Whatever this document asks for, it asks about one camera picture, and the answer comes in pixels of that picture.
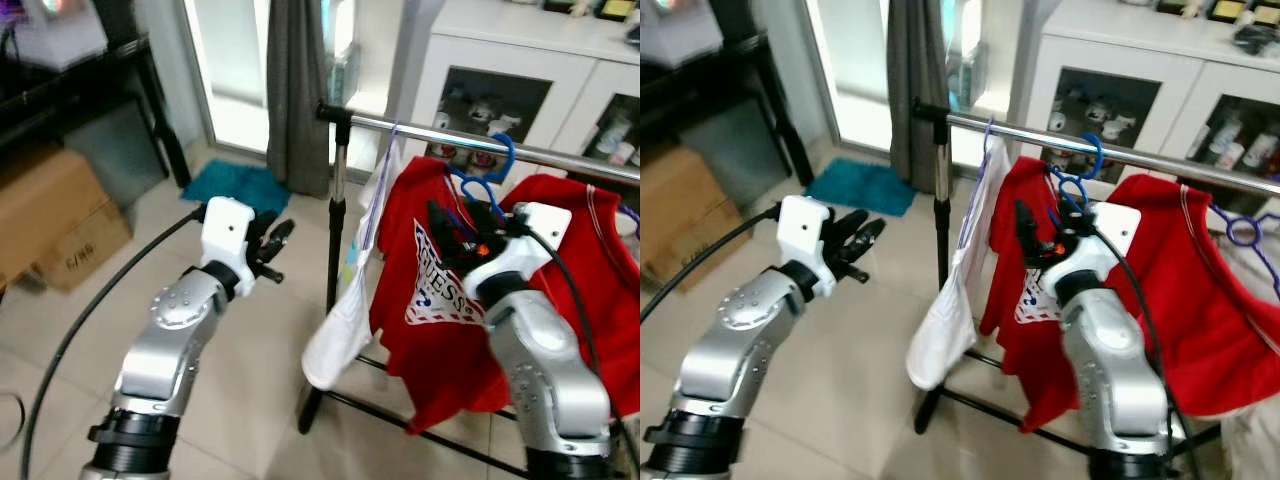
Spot blue plastic clothes hanger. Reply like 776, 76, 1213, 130
445, 132, 517, 216
1048, 133, 1104, 216

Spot thin lilac clothes hanger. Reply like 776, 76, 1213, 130
358, 122, 401, 251
958, 118, 998, 251

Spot red T-shirt with white print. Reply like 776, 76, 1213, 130
368, 155, 531, 436
978, 155, 1081, 433

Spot teal floor mat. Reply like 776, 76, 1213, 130
180, 160, 293, 216
805, 158, 916, 218

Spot metal clothes rack black stand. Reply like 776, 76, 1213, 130
912, 98, 1280, 471
297, 100, 641, 480

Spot hung red garment white seams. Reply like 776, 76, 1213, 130
1105, 172, 1280, 421
500, 175, 641, 421

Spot grey storage box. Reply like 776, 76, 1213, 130
65, 100, 166, 206
680, 95, 796, 196

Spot dark grey curtain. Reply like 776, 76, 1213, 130
888, 0, 951, 196
265, 0, 333, 198

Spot bright glass door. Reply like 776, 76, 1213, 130
183, 0, 271, 151
805, 0, 894, 151

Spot large brown cardboard box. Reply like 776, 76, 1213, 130
0, 145, 133, 294
640, 143, 741, 293

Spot white cabinet with glass doors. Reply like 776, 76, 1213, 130
410, 0, 641, 176
1010, 0, 1280, 186

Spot black metal shelf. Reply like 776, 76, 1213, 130
0, 0, 193, 191
640, 0, 816, 186

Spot white box appliance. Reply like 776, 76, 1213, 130
640, 0, 723, 69
8, 0, 109, 71

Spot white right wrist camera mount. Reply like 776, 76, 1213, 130
1060, 203, 1143, 291
462, 203, 573, 301

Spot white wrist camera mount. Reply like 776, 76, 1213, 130
1060, 203, 1143, 291
462, 203, 573, 301
778, 195, 836, 299
200, 197, 256, 298

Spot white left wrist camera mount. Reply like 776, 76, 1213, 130
778, 195, 836, 299
200, 197, 256, 298

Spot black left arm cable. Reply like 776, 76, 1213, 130
640, 203, 781, 323
18, 205, 208, 480

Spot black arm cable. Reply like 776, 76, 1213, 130
640, 203, 781, 323
1090, 228, 1201, 480
508, 225, 633, 476
18, 205, 208, 480

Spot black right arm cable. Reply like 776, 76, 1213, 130
1090, 228, 1201, 480
508, 225, 633, 476

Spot black cable loop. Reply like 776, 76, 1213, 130
0, 392, 27, 453

